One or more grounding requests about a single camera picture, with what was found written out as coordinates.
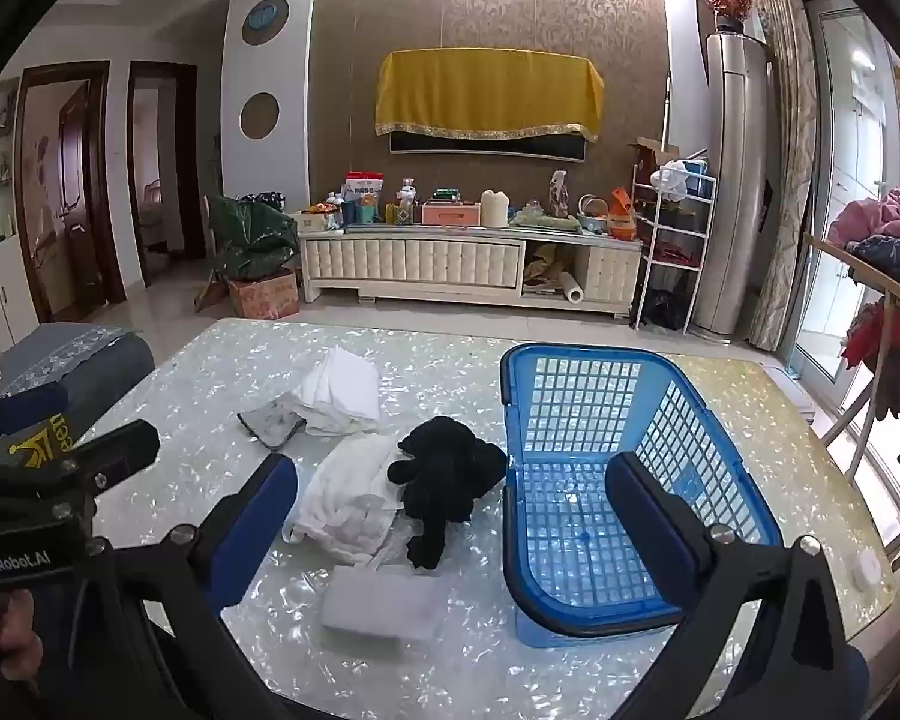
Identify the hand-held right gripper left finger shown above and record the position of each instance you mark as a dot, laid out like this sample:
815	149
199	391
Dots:
259	514

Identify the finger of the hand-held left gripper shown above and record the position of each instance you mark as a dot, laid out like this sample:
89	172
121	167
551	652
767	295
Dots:
120	448

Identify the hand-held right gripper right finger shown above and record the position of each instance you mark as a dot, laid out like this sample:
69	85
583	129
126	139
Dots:
645	517

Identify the white waffle towel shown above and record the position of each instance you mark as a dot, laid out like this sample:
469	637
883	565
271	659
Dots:
352	495
341	390

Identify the blue plastic laundry basket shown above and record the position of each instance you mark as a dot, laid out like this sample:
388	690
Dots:
570	630

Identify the black cloth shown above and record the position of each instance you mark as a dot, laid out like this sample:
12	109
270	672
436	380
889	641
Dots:
442	472

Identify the person's left hand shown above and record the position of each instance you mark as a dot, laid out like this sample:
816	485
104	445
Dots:
11	622

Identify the grey stained rag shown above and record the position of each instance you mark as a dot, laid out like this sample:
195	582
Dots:
270	426

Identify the grey seat with lace cover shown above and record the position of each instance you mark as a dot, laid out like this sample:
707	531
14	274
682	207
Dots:
67	371

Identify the white folded cloth front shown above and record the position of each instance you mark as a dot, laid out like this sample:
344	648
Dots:
382	604

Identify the printed cardboard box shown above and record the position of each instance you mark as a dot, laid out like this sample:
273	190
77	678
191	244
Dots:
266	296

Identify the white round lid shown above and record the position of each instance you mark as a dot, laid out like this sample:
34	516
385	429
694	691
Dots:
867	570

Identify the white paper roll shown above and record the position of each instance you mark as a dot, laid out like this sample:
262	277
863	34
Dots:
572	286

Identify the green plastic bag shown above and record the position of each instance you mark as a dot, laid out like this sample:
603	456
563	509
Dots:
251	240

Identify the white metal shelf rack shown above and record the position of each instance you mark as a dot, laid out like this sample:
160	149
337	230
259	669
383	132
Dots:
675	264

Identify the dark wooden door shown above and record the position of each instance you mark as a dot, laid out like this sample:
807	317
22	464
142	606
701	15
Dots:
64	187

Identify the red hanging garments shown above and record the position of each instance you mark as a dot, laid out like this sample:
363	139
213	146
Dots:
881	345

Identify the cream padded tv cabinet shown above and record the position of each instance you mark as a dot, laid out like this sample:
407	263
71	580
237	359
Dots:
420	262

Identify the small woven basket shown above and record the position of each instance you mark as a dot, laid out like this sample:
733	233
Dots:
592	219

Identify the green folded cloth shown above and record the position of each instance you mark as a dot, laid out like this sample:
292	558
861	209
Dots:
544	220

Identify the orange snack bag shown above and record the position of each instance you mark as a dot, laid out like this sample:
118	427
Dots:
619	202

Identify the wooden clothes drying rack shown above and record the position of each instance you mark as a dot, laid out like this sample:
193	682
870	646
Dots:
855	259

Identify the patterned gift bag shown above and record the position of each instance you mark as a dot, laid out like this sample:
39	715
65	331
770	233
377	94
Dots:
559	191

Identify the white red snack bag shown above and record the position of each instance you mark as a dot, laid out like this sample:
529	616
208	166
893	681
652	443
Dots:
364	191

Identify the silver standing air conditioner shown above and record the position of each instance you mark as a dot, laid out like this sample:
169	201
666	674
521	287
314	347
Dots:
731	187

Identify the cream paper towel pack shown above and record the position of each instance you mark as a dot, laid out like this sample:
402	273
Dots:
495	210

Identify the white plastic bag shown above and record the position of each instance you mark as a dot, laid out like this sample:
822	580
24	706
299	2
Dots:
675	176

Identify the pink storage box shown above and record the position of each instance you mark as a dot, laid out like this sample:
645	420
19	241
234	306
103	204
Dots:
452	214

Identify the navy patterned garment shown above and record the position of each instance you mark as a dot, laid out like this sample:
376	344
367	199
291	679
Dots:
889	256

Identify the beige patterned curtain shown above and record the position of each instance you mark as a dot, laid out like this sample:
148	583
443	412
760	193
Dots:
791	165

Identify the pink garment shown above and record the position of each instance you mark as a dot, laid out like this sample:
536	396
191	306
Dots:
881	214

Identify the black television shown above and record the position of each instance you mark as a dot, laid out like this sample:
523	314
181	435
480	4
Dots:
487	145

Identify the red flower arrangement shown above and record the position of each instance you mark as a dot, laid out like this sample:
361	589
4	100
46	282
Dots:
727	0

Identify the dark wooden doorway frame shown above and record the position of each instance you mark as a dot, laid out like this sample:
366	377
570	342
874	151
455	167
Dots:
133	165

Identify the round wall ornament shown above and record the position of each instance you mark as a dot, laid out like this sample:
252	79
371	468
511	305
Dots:
265	20

